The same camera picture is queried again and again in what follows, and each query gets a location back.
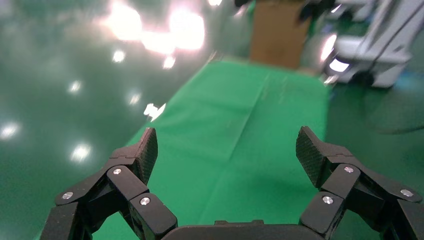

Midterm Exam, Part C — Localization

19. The white grey wheeled robot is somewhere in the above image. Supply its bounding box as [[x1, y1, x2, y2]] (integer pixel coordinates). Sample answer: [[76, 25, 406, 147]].
[[319, 0, 424, 89]]

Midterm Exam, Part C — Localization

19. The green cloth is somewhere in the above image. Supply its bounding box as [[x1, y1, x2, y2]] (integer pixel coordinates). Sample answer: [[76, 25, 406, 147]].
[[33, 59, 332, 240]]

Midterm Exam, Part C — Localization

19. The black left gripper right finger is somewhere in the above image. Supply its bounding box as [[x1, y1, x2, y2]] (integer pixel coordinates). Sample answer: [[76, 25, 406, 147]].
[[295, 125, 424, 240]]

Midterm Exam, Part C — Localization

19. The small brown cardboard box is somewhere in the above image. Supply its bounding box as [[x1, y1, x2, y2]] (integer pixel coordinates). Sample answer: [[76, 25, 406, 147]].
[[250, 0, 312, 70]]

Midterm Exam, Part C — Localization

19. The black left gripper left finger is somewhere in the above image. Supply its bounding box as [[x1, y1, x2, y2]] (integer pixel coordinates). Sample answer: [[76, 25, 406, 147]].
[[39, 127, 178, 240]]

